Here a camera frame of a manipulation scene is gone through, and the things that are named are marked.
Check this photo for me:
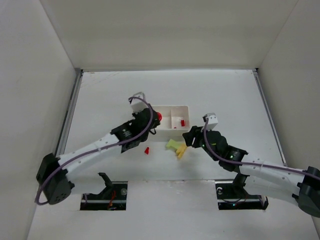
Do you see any right aluminium rail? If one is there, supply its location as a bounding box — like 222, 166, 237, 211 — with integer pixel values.
252, 68, 288, 167

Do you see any aluminium rail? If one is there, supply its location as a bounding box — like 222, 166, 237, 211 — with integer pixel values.
252, 68, 288, 167
53, 68, 84, 158

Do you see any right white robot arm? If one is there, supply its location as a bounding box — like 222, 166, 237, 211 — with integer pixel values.
182, 126, 320, 218

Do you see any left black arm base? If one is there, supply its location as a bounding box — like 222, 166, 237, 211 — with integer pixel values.
79, 172, 128, 211

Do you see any green lego brick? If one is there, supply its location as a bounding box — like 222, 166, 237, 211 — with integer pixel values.
165, 139, 182, 151

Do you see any red round lego piece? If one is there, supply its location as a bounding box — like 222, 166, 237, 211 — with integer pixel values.
157, 112, 163, 122

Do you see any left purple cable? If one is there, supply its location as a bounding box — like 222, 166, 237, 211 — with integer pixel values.
34, 96, 154, 206

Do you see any left aluminium rail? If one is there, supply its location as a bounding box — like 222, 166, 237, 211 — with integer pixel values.
53, 68, 84, 158

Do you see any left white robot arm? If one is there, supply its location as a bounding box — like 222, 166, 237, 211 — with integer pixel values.
34, 108, 161, 206

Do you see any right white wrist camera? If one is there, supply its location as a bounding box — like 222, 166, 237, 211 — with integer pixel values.
201, 112, 218, 131

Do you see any red lego cone piece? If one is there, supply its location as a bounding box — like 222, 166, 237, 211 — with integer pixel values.
144, 147, 150, 155

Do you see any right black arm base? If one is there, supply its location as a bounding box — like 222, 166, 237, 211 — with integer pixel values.
215, 173, 269, 211

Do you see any purple cable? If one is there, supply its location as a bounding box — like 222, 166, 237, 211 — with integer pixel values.
202, 117, 320, 181
34, 96, 154, 206

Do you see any yellow lego piece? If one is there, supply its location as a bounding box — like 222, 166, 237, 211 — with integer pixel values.
175, 144, 187, 159

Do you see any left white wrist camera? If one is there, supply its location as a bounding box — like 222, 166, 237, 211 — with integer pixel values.
128, 91, 148, 113

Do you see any small red lego brick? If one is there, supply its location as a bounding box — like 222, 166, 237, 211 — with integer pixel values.
180, 120, 186, 127

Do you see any white three-compartment container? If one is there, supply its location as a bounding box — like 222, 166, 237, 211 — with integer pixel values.
153, 105, 191, 139

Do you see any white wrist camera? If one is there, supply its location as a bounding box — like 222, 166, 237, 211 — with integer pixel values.
201, 112, 218, 131
128, 91, 148, 113

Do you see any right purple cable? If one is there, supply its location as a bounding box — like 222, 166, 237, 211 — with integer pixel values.
202, 117, 320, 181

